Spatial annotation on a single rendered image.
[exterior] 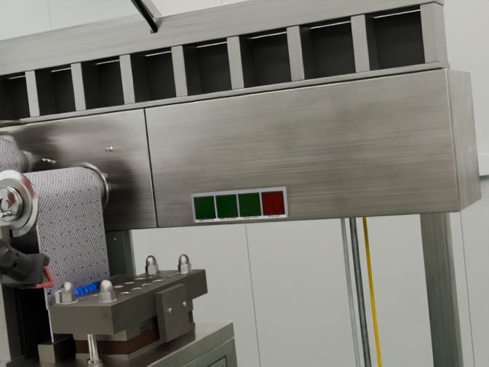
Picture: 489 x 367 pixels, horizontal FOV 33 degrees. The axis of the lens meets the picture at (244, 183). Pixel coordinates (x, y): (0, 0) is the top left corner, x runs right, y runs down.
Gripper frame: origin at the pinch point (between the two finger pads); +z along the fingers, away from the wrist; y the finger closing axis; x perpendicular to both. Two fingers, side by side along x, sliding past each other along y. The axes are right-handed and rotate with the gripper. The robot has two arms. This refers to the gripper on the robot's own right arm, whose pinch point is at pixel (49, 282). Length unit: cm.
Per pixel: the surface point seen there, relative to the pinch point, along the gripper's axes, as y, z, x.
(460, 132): 84, 22, 39
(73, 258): 0.2, 5.6, 7.6
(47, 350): 0.4, 3.9, -14.1
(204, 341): 25.8, 26.2, -5.8
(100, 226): 0.2, 12.8, 18.7
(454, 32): 39, 194, 191
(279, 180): 44, 18, 30
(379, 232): -9, 242, 109
